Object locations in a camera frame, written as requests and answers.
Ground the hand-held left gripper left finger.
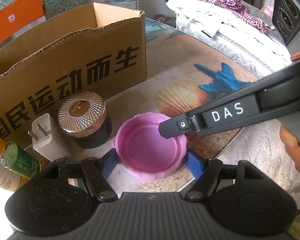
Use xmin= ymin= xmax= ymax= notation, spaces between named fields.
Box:
xmin=54 ymin=149 xmax=119 ymax=202

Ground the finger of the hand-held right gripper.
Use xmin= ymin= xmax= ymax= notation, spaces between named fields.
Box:
xmin=158 ymin=113 xmax=203 ymax=139

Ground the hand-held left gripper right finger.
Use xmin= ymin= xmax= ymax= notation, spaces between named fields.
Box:
xmin=184 ymin=149 xmax=259 ymax=202

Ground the pink plastic lid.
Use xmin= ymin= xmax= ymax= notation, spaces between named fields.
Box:
xmin=112 ymin=112 xmax=188 ymax=180

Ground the black jar with gold lid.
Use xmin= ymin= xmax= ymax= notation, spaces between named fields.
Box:
xmin=58 ymin=91 xmax=113 ymax=149

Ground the white charger plug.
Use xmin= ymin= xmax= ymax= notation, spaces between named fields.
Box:
xmin=27 ymin=113 xmax=73 ymax=162

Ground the large printed cardboard box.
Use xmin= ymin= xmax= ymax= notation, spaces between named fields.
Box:
xmin=0 ymin=2 xmax=147 ymax=143

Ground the white wrapped bedding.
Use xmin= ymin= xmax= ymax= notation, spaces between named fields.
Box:
xmin=166 ymin=0 xmax=293 ymax=79

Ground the black speaker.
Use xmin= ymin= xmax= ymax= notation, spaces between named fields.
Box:
xmin=272 ymin=0 xmax=300 ymax=55

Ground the green dropper bottle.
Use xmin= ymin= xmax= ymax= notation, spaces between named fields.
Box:
xmin=0 ymin=134 xmax=42 ymax=179

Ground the pink cloth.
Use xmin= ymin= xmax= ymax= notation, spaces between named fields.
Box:
xmin=261 ymin=6 xmax=275 ymax=17

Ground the white jar with white lid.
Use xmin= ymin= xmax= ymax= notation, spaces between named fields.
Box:
xmin=0 ymin=155 xmax=28 ymax=193

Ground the purple checked cloth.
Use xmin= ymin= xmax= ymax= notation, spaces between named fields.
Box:
xmin=189 ymin=0 xmax=267 ymax=33

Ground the white water dispenser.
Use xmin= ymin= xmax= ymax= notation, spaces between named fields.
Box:
xmin=107 ymin=0 xmax=139 ymax=12

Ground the orange and grey product box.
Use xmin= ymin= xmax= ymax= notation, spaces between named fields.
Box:
xmin=0 ymin=0 xmax=47 ymax=52

